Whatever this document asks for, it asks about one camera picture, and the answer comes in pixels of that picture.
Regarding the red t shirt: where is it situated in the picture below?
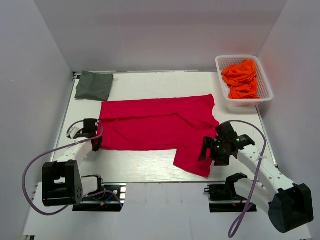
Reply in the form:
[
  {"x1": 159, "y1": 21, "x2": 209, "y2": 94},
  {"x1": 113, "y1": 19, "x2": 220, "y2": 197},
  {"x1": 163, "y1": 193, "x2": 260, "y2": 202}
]
[{"x1": 99, "y1": 94, "x2": 219, "y2": 178}]

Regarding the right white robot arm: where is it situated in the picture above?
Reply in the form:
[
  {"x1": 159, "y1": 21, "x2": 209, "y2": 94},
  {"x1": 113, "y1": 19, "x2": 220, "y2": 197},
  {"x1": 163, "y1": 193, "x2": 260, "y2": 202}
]
[{"x1": 199, "y1": 121, "x2": 314, "y2": 238}]

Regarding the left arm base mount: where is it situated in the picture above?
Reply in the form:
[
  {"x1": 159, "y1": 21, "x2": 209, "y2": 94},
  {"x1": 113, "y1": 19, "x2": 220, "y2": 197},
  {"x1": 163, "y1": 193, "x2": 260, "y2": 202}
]
[{"x1": 72, "y1": 183, "x2": 127, "y2": 213}]

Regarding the folded grey t shirt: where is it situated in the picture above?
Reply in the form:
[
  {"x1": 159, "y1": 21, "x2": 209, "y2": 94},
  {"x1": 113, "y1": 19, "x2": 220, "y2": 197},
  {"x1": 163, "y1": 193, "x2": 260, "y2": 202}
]
[{"x1": 75, "y1": 71, "x2": 114, "y2": 102}]

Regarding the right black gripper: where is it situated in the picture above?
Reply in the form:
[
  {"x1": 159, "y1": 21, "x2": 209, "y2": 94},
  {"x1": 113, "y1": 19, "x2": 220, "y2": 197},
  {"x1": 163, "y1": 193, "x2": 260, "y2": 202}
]
[{"x1": 198, "y1": 136, "x2": 231, "y2": 167}]

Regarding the orange t shirt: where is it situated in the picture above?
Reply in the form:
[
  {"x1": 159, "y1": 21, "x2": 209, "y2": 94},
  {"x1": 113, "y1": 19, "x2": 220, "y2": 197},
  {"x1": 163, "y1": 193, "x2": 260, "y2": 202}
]
[{"x1": 221, "y1": 59, "x2": 260, "y2": 99}]

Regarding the white plastic basket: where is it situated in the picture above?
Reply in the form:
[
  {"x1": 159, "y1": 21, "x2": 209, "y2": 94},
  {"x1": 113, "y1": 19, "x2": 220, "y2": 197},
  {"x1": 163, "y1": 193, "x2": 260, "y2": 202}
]
[{"x1": 215, "y1": 55, "x2": 273, "y2": 107}]

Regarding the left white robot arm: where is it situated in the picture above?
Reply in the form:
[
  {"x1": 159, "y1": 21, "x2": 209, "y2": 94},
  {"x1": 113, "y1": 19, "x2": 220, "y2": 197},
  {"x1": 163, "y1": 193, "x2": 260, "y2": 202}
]
[{"x1": 42, "y1": 118, "x2": 106, "y2": 207}]

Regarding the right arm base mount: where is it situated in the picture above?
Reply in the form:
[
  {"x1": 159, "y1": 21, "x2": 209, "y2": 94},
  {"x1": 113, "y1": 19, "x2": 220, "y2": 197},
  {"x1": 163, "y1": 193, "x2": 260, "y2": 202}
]
[{"x1": 203, "y1": 184, "x2": 247, "y2": 213}]

